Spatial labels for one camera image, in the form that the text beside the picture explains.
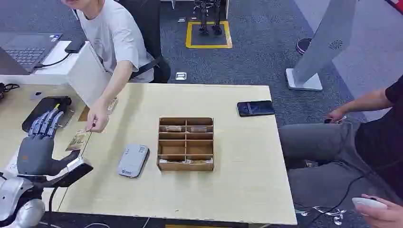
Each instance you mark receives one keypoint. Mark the small black handheld object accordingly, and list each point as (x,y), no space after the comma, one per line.
(329,120)

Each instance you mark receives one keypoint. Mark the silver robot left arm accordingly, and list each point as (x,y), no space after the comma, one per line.
(14,201)

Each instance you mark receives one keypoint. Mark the dark round floor object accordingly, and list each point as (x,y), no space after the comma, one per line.
(302,45)

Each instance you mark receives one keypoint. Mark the grey slanted floor stand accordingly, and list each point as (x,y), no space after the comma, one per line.
(321,44)

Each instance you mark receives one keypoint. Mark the wooden card box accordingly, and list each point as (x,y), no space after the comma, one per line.
(185,151)

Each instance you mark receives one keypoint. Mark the metal floor socket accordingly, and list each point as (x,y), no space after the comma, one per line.
(181,76)
(181,19)

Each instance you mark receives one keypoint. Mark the black flat tray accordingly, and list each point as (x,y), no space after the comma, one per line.
(37,110)

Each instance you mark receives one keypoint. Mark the brown cardboard piece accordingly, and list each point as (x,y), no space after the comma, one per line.
(83,114)

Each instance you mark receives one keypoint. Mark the person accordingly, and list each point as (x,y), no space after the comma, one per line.
(113,34)
(346,157)

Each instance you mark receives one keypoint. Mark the yellow floor tape square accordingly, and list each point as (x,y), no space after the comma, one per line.
(189,34)

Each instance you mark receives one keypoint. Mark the grey card reader device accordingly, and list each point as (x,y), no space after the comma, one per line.
(133,161)

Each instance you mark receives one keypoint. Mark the black power adapter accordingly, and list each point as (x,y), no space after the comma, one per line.
(75,45)

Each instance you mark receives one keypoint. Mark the grey laptop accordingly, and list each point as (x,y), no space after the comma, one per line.
(25,52)

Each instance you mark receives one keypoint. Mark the black smartphone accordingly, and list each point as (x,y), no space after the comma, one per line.
(255,108)

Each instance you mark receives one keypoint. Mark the black office chair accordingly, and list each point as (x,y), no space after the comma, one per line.
(148,31)

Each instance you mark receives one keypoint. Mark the person's right hand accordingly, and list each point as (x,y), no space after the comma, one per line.
(335,114)

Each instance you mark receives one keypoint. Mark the printed card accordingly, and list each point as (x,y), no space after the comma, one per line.
(77,141)

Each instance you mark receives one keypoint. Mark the white handheld controller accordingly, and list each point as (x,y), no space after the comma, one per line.
(366,203)

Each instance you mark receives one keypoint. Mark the white side desk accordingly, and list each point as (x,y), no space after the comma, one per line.
(82,72)

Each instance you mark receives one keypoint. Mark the black robot legs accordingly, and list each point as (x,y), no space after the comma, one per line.
(207,15)

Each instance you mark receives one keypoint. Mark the card in wooden box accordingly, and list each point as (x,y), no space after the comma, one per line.
(173,128)
(198,129)
(185,161)

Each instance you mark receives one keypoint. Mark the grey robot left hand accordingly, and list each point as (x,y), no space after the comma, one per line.
(34,155)

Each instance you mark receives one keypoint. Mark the person's left hand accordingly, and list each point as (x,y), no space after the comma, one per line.
(98,114)
(385,215)

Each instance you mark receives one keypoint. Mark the thin metal rod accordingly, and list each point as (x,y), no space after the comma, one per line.
(87,141)

